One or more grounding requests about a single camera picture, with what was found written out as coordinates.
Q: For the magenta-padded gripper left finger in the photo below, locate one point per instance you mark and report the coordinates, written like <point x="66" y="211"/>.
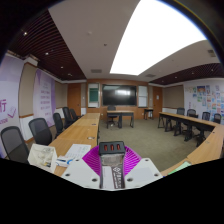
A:
<point x="77" y="173"/>

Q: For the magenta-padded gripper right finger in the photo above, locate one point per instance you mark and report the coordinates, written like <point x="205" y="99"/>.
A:
<point x="145" y="171"/>

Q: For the white and blue plastic packet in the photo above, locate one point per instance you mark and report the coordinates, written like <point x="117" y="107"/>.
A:
<point x="64" y="161"/>

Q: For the white printed paper sheet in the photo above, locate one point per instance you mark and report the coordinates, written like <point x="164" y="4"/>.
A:
<point x="78" y="151"/>

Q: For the white cardboard box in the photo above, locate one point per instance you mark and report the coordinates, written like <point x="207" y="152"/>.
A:
<point x="41" y="156"/>

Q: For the row of black mesh chairs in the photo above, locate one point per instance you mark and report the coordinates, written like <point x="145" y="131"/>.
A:
<point x="40" y="130"/>
<point x="205" y="116"/>

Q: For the small wooden side table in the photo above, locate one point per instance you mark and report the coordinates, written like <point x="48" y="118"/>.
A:
<point x="148" y="110"/>

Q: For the wooden desk with black legs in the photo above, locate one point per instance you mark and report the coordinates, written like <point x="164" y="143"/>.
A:
<point x="121" y="113"/>

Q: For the long wooden conference table row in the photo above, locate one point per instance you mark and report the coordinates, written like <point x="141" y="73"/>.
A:
<point x="186" y="120"/>

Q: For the black office chair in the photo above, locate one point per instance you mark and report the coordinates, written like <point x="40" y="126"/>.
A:
<point x="111" y="109"/>

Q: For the brown wooden door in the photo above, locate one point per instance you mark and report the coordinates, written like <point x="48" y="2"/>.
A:
<point x="157" y="101"/>
<point x="74" y="98"/>

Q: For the plain white whiteboard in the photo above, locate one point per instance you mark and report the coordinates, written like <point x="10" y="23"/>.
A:
<point x="142" y="96"/>

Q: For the whiteboard with green sheet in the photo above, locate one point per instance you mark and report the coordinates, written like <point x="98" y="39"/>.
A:
<point x="93" y="95"/>

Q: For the large white ceiling light panel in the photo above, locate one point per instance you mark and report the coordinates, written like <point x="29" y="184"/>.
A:
<point x="156" y="40"/>

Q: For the large black wall screen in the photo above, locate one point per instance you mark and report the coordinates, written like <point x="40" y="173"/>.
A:
<point x="119" y="95"/>

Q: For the narrow purple wall banner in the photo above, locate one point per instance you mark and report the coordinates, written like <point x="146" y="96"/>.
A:
<point x="44" y="96"/>

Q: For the group of colourful wall posters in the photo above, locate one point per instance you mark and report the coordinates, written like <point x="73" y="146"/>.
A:
<point x="210" y="100"/>

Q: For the wide purple wall banner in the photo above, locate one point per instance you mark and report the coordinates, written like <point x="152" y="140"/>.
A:
<point x="8" y="96"/>

